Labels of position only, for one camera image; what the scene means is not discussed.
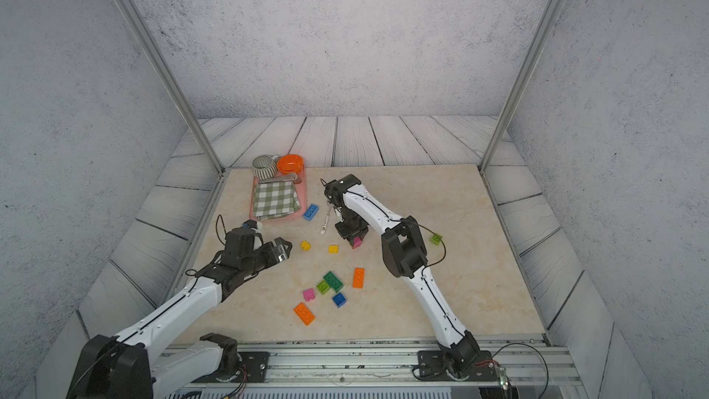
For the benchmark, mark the striped grey mug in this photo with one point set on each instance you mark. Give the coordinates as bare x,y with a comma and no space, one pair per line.
264,167

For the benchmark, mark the aluminium front rail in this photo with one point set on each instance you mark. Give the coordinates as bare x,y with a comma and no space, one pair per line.
527,369

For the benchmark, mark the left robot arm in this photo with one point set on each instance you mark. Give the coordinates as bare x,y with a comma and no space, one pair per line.
133,363

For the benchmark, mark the orange lego brick front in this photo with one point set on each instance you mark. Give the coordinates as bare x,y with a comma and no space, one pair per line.
305,314

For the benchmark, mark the left aluminium frame post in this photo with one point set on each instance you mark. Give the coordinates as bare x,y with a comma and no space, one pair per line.
145,38

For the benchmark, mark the metal utensil on tray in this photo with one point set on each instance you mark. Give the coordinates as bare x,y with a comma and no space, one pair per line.
291,177

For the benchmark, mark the green checkered cloth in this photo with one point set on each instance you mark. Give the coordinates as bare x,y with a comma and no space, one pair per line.
275,200

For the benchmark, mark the orange bowl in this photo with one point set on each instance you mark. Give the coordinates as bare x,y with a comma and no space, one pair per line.
290,164

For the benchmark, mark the aluminium frame post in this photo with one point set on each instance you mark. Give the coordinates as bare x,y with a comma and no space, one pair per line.
535,49
145,38

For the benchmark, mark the blue small lego brick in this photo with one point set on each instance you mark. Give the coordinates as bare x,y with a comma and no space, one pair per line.
339,300

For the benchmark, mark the right aluminium frame post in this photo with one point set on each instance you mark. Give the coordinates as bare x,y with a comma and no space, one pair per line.
535,49

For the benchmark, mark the lime green lego brick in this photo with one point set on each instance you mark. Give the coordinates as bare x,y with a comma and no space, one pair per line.
323,287

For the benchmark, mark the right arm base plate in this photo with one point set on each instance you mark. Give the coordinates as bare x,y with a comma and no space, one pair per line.
438,366

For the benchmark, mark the dark green lego brick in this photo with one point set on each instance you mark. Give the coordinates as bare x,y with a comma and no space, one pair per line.
333,281

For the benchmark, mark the metal spoon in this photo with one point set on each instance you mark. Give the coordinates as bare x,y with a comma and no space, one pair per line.
326,222

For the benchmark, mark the blue long lego brick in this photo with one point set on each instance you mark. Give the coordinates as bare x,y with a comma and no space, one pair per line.
311,212

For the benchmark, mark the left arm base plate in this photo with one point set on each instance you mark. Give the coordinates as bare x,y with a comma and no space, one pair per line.
248,367

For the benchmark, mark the orange lego brick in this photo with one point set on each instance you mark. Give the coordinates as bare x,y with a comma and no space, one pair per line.
305,314
359,278

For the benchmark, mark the pink tray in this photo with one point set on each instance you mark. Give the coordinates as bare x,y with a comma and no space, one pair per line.
301,192

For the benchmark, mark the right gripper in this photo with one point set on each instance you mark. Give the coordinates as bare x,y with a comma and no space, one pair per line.
360,232

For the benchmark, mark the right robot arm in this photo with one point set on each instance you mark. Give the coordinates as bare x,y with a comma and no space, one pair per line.
405,256

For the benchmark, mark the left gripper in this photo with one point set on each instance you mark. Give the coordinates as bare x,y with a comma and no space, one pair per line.
272,256

